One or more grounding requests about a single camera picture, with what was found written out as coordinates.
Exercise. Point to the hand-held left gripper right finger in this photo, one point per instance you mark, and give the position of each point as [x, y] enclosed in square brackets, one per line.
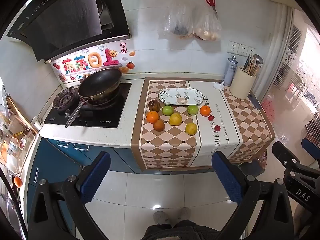
[226, 177]

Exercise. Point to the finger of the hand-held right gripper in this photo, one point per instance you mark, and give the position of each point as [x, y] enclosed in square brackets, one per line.
[311, 146]
[285, 152]

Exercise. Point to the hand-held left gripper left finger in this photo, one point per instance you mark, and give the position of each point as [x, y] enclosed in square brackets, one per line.
[96, 177]

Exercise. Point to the yellow lemon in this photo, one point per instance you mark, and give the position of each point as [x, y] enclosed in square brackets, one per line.
[175, 119]
[191, 128]

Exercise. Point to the bright orange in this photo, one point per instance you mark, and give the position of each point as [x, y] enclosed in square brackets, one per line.
[205, 110]
[152, 117]

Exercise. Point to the green apple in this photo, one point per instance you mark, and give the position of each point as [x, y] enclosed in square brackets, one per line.
[192, 109]
[168, 110]

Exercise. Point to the dull dark orange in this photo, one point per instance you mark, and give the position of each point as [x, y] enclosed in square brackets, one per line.
[158, 125]

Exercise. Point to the oval floral plate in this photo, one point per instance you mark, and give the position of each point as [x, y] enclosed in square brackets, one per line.
[181, 96]

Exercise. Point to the dark brown round fruit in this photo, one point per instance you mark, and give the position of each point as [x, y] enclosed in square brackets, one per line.
[154, 105]

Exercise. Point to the dark bin under counter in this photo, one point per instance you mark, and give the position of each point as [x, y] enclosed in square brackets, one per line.
[250, 167]

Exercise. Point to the blue kitchen cabinet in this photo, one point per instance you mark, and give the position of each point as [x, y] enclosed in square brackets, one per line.
[55, 165]

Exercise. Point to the pink dotted plastic bag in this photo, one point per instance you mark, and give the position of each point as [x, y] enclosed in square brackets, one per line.
[268, 107]

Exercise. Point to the red cherry tomato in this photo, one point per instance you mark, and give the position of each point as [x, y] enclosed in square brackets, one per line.
[217, 128]
[211, 117]

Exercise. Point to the grey slipper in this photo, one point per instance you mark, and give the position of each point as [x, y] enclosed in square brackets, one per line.
[183, 213]
[160, 217]

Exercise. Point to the checkered printed table mat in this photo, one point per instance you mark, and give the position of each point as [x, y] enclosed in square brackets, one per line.
[230, 120]

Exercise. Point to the black glass gas stove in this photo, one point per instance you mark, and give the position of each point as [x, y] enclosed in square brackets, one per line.
[100, 117]

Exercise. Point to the person's dark trousers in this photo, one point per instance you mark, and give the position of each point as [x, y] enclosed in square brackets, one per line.
[175, 230]

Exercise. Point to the cream utensil holder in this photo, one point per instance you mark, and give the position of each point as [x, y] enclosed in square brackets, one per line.
[242, 86]

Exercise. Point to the small orange round object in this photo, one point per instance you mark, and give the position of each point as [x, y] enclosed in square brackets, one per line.
[17, 181]

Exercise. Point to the white cup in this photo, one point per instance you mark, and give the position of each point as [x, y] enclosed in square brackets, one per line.
[36, 123]

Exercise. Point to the metal stove burner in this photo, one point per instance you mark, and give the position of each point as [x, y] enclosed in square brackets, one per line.
[63, 99]

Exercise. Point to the white crumpled tissue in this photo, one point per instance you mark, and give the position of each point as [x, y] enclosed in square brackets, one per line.
[219, 85]

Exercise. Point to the bundle of kitchen utensils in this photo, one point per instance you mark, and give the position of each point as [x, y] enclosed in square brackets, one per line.
[253, 63]

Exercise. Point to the grey spray can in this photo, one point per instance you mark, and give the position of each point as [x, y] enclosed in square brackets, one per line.
[230, 71]

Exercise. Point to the clear plastic bag pale contents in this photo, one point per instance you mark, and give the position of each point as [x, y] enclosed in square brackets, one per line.
[207, 27]

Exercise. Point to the black range hood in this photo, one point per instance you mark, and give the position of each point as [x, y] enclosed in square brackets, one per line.
[67, 17]

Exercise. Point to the clear plastic bag dark contents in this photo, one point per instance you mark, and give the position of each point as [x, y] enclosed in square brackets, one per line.
[177, 20]

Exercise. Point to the white wall socket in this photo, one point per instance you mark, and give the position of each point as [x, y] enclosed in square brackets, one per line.
[232, 47]
[251, 51]
[242, 49]

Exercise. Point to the colourful wall sticker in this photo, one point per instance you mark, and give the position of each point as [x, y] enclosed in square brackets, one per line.
[97, 60]

